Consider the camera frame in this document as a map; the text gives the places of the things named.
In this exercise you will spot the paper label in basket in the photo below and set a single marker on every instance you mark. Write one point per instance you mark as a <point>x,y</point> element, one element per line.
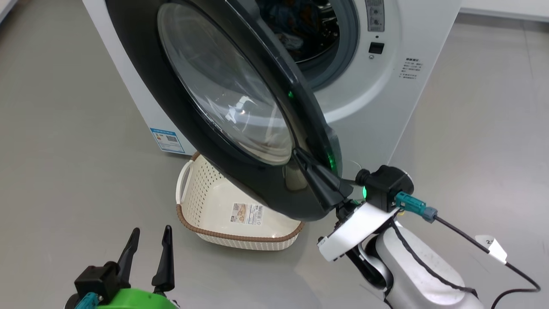
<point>246,213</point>

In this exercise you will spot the blue patterned garment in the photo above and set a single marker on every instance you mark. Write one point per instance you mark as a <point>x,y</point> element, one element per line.
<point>300,21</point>

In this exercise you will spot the blue energy label sticker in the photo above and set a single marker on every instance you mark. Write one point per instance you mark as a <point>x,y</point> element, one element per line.
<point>167,140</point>

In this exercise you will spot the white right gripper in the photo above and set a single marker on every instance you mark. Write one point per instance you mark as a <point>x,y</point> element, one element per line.
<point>356,231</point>

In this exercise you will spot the white front-load washing machine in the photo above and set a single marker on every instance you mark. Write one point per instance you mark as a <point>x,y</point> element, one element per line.
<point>386,120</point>

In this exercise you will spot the cream laundry basket brown rim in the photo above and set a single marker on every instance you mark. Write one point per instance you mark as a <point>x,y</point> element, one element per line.
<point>214,227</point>

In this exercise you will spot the black round glass washer door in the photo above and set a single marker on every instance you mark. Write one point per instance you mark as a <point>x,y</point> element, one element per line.
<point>214,86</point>

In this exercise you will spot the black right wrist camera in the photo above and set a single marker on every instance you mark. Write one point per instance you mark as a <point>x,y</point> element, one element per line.
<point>386,184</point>

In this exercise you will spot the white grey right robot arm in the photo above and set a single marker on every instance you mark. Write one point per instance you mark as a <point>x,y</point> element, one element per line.
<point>420,274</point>

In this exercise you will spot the white grey garment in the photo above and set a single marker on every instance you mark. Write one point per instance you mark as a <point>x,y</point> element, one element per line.
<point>294,41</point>

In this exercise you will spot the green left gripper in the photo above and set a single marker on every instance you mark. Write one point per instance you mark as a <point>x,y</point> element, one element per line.
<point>137,300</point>

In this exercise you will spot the white partition panel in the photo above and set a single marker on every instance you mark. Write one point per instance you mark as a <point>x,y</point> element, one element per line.
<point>506,6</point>

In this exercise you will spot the grey rubber door gasket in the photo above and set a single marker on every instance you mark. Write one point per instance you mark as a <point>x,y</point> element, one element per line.
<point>349,43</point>

